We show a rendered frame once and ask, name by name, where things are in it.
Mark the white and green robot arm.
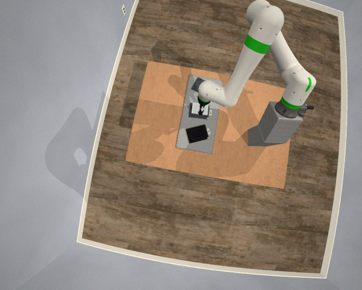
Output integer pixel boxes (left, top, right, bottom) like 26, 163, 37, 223
197, 0, 316, 118

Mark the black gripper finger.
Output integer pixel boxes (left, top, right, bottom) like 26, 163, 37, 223
198, 105, 204, 115

